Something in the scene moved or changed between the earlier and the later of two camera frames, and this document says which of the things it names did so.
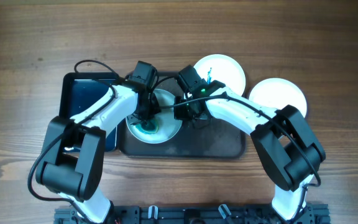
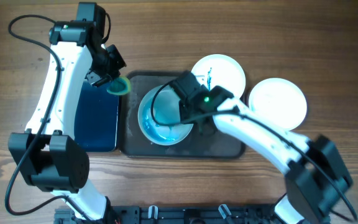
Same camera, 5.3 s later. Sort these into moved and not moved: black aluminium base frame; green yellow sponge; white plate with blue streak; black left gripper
Moved: white plate with blue streak; green yellow sponge; black left gripper
Not moved: black aluminium base frame
